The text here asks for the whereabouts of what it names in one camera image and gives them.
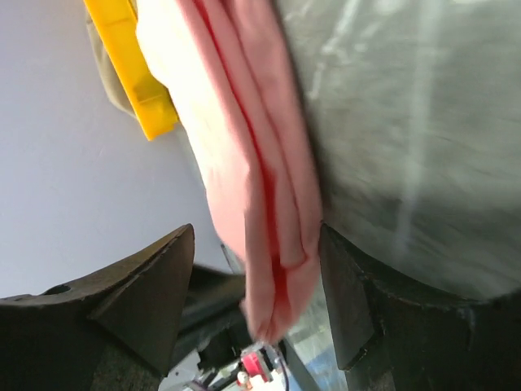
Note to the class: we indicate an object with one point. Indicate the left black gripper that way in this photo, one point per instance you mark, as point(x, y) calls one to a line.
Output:
point(212, 309)

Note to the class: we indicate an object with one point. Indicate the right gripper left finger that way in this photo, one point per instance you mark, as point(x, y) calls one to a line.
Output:
point(133, 305)

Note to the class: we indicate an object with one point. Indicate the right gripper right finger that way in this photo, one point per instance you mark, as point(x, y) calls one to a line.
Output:
point(348, 275)

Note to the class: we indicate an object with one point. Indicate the pink t shirt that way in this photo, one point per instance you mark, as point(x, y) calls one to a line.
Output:
point(228, 72)

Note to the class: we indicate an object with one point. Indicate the yellow plastic bin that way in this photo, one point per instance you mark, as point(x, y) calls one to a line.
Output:
point(127, 80)

